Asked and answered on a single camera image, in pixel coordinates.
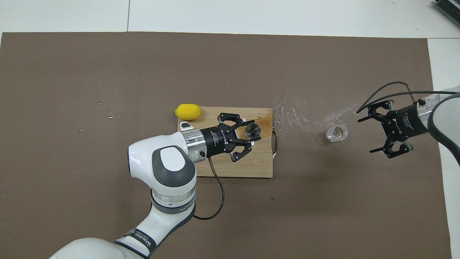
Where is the brown table mat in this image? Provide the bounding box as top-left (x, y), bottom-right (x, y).
top-left (0, 32), bottom-right (452, 259)

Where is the yellow lemon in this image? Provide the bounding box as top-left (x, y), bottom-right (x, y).
top-left (175, 104), bottom-right (201, 121)

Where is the wooden cutting board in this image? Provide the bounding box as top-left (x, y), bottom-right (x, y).
top-left (175, 107), bottom-right (279, 178)

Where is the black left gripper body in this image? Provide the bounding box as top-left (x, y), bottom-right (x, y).
top-left (200, 124), bottom-right (235, 157)

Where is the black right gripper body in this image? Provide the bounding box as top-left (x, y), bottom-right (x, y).
top-left (383, 103), bottom-right (430, 140)

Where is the steel double jigger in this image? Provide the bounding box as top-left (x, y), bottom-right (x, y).
top-left (245, 122), bottom-right (262, 139)

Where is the small clear glass cup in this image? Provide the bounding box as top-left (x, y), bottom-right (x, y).
top-left (326, 124), bottom-right (348, 142)

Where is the grey laptop corner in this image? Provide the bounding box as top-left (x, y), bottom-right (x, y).
top-left (432, 0), bottom-right (460, 15)

